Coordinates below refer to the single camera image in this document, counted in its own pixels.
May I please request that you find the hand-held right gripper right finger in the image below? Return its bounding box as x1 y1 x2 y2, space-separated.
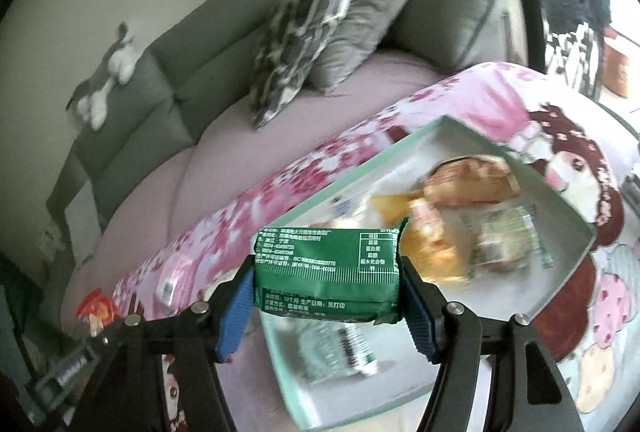
399 256 587 432

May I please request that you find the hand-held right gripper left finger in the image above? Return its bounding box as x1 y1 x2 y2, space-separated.
75 258 257 432

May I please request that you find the yellow pastry packet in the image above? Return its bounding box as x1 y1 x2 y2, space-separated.
370 194 474 286

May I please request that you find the clear snack packet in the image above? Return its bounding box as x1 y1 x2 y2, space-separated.
287 319 379 386

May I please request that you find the green snack packet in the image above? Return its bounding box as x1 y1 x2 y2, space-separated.
252 224 412 326

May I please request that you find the round pastry green-edged wrapper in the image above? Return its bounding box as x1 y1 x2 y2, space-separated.
470 204 555 274

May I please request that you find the orange pastry packet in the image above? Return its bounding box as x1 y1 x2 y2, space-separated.
422 155 522 209

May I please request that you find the teal cardboard box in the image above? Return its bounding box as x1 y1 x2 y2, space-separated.
257 114 599 431

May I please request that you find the pink quilted sofa cover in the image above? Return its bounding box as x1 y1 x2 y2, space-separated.
60 49 447 329

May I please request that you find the pink cartoon printed blanket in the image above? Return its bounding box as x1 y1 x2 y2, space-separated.
110 61 640 432

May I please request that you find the grey sofa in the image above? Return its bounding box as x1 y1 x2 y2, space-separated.
47 0 512 234

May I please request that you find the grey white plush toy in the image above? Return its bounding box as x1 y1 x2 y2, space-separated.
66 23 139 132

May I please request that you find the black white patterned pillow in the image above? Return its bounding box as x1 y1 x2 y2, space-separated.
250 0 354 131

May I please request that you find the grey pillow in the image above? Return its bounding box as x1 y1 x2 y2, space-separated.
302 0 430 94

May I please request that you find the brown box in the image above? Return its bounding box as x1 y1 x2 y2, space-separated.
602 37 637 99

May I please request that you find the wall socket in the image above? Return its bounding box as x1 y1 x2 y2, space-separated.
40 224 64 261

